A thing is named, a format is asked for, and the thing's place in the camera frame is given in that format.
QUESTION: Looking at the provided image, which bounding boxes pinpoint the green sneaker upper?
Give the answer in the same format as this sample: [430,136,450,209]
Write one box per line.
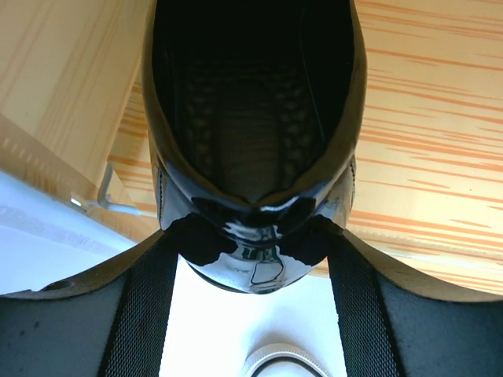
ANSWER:
[240,343,331,377]

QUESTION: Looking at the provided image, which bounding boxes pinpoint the black patent shoe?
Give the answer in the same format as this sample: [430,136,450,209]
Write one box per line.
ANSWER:
[142,1,367,295]

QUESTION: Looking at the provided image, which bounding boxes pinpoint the white translucent cabinet door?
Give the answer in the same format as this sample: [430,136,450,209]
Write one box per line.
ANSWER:
[1,171,150,294]

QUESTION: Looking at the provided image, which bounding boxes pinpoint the wooden two-shelf shoe cabinet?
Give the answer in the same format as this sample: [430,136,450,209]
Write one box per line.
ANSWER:
[1,1,502,294]

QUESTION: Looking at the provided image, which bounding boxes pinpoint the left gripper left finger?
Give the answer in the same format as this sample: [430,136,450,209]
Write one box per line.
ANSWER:
[1,231,178,376]

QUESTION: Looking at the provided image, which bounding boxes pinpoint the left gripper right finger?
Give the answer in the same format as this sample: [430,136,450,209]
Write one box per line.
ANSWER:
[314,217,502,376]

